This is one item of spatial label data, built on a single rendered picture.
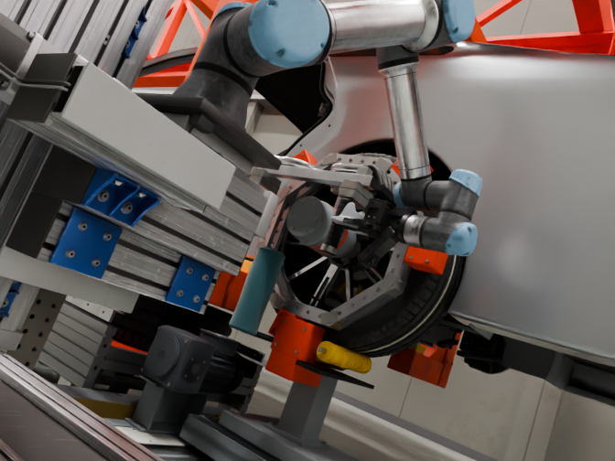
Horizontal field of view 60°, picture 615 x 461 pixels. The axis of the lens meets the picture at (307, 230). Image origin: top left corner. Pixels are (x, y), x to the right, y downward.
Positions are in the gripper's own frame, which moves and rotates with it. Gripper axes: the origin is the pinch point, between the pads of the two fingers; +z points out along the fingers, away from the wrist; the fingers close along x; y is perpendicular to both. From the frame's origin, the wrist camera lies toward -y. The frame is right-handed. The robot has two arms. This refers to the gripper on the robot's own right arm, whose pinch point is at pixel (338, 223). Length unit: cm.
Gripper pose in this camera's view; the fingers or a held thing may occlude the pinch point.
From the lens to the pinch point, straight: 137.2
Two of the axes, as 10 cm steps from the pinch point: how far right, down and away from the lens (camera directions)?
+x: -5.3, -3.6, -7.7
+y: 3.5, -9.2, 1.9
